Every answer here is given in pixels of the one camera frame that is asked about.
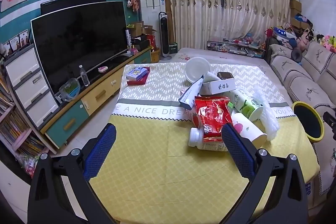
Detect clear water bottle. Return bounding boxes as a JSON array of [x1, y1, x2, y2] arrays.
[[79, 65, 90, 87]]

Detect pile of stuffed toys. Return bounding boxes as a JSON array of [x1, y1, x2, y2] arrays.
[[265, 14, 336, 62]]

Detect large black curved television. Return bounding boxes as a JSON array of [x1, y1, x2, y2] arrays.
[[31, 1, 128, 94]]

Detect white cardboard box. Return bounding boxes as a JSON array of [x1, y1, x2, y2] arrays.
[[200, 78, 236, 96]]

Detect red flat box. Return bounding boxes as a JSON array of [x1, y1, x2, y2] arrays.
[[127, 73, 150, 86]]

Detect green white drink cup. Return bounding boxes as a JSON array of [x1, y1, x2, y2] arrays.
[[230, 90, 264, 122]]

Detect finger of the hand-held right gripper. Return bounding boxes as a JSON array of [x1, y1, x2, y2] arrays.
[[323, 111, 336, 140]]

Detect bookshelf with books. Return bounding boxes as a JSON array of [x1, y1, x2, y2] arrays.
[[0, 64, 50, 159]]

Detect white plastic drawer unit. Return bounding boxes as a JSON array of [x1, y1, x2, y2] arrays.
[[4, 44, 61, 130]]

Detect black flat monitor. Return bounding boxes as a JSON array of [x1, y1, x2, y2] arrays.
[[40, 0, 107, 15]]

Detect blue star card box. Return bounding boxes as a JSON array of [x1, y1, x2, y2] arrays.
[[125, 67, 150, 81]]

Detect black tower fan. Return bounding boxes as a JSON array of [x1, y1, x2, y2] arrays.
[[158, 12, 172, 61]]

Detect colourful packets on floor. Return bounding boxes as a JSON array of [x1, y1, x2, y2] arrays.
[[16, 153, 40, 178]]

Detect pink milk carton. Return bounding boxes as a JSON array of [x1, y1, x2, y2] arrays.
[[181, 88, 201, 128]]

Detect low glass table with clutter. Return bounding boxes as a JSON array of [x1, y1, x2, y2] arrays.
[[206, 35, 266, 59]]

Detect bubble wrap sheet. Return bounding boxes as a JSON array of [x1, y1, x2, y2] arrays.
[[248, 84, 279, 141]]

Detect yellow teal television cabinet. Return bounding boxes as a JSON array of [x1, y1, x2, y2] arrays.
[[39, 46, 154, 151]]

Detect red snack packet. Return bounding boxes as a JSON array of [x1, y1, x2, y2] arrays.
[[194, 96, 231, 143]]

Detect apple print paper cup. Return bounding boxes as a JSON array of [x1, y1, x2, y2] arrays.
[[231, 112, 268, 148]]

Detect beige embroidered curtain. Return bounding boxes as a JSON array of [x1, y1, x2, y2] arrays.
[[220, 0, 292, 42], [163, 0, 224, 50]]

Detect white plastic bottle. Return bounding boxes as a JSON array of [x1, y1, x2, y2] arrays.
[[188, 127, 229, 152]]

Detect brown cardboard boxes by wall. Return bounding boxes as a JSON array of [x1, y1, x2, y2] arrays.
[[290, 0, 302, 18]]

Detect stack of cardboard boxes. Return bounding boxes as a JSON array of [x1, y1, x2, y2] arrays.
[[127, 21, 158, 50]]

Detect framed family photos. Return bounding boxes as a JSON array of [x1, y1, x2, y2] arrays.
[[3, 29, 29, 55]]

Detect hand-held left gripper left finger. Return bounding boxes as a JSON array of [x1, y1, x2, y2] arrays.
[[28, 123, 117, 224]]

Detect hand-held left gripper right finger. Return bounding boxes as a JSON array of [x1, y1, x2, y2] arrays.
[[222, 123, 309, 224]]

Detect yellow grey printed tablecloth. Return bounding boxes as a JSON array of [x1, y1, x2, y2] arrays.
[[89, 63, 321, 224]]

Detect blue white toothpaste tube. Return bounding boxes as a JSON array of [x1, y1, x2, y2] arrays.
[[178, 74, 205, 110]]

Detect beige embroidered sofa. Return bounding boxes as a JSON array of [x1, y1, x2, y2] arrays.
[[265, 42, 336, 195]]

